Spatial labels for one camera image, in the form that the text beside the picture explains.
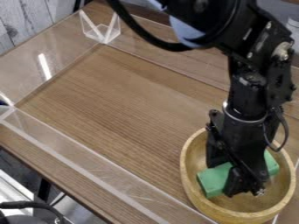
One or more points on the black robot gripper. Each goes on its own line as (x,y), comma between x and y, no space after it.
(239,143)

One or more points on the green rectangular block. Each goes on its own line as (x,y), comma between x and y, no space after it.
(212,178)

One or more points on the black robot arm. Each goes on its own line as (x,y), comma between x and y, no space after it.
(258,45)

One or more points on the brown wooden bowl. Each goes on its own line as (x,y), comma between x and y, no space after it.
(244,209)

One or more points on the black table leg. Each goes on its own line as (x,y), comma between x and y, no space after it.
(44,190)

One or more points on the white cylindrical container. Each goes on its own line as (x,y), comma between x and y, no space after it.
(292,25)

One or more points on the clear acrylic tray wall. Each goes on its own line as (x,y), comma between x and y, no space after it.
(99,110)

